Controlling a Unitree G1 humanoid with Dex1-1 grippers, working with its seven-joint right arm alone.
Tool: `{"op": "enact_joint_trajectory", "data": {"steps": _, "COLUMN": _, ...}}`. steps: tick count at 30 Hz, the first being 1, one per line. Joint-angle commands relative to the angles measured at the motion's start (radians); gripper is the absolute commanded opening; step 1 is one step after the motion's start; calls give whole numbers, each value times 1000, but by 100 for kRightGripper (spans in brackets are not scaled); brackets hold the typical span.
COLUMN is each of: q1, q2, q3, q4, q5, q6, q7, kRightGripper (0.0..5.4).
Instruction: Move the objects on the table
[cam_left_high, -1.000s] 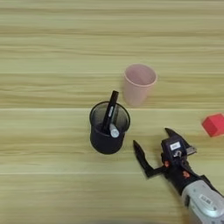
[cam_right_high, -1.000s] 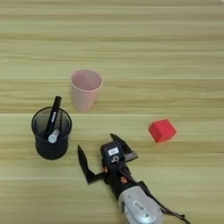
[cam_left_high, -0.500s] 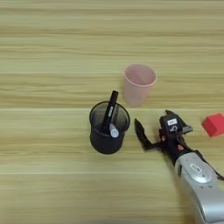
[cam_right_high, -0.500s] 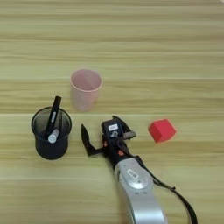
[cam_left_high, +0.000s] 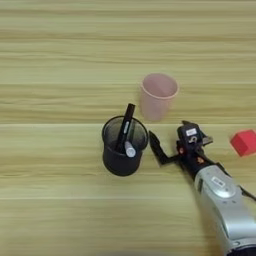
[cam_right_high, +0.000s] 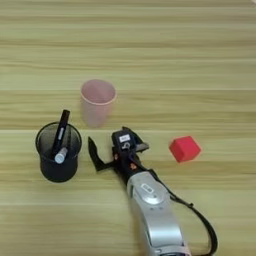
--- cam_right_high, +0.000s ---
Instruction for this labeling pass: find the black mesh pen holder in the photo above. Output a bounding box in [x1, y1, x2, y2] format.
[35, 121, 83, 183]

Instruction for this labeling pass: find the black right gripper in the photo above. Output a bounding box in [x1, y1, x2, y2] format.
[87, 126, 151, 185]

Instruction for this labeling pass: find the white capped pen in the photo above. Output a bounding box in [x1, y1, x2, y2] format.
[54, 147, 69, 165]

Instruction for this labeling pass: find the black marker pen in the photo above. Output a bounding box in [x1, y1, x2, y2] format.
[50, 109, 71, 156]

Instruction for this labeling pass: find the pink plastic cup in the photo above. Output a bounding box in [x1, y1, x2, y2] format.
[80, 78, 118, 129]

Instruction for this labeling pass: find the red cube block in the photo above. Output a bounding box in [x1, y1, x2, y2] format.
[168, 135, 202, 164]

